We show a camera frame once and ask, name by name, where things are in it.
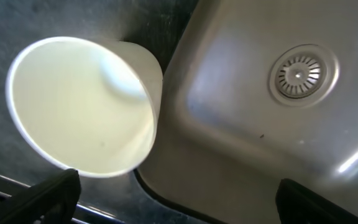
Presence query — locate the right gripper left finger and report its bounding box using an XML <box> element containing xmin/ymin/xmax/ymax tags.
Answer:
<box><xmin>0</xmin><ymin>168</ymin><xmax>81</xmax><ymax>224</ymax></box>

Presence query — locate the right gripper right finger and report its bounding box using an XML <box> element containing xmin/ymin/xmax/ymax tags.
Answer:
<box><xmin>275</xmin><ymin>177</ymin><xmax>358</xmax><ymax>224</ymax></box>

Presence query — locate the steel sink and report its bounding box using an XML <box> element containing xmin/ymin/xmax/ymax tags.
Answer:
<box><xmin>134</xmin><ymin>0</ymin><xmax>358</xmax><ymax>224</ymax></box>

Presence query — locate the white cup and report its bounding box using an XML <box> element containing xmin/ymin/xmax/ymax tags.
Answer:
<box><xmin>5</xmin><ymin>36</ymin><xmax>163</xmax><ymax>179</ymax></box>

